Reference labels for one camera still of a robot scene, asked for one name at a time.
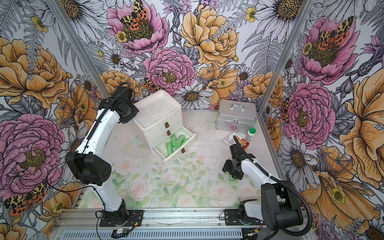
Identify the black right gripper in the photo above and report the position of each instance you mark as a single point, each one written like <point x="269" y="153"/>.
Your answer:
<point x="226" y="167"/>

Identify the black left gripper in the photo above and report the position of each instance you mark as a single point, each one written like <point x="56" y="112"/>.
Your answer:
<point x="124" y="120"/>

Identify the green bag roll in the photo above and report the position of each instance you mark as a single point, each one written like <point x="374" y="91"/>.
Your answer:
<point x="179" y="140"/>
<point x="183" y="142"/>
<point x="173" y="141"/>
<point x="169" y="148"/>
<point x="231" y="179"/>

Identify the white plastic drawer cabinet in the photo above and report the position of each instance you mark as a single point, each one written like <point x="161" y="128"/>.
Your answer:
<point x="159" y="116"/>

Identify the green bag roll back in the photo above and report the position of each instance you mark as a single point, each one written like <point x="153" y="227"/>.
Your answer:
<point x="179" y="140"/>

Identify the white bottom drawer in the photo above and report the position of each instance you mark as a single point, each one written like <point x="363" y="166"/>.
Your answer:
<point x="161" y="150"/>

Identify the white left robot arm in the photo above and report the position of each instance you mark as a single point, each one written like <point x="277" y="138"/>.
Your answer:
<point x="87" y="164"/>

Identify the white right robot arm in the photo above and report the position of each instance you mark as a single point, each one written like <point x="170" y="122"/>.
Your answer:
<point x="280" y="207"/>

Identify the red white small box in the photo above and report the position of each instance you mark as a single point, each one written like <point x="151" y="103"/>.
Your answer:
<point x="233" y="138"/>

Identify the white bottle green cap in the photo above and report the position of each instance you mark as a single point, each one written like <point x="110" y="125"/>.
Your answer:
<point x="250" y="134"/>

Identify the floral table mat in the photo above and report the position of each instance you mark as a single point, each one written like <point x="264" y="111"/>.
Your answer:
<point x="187" y="184"/>

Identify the silver aluminium case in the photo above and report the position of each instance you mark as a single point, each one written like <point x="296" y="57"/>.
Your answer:
<point x="236" y="116"/>

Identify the aluminium front rail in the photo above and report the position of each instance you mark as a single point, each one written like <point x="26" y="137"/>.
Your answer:
<point x="164" y="224"/>

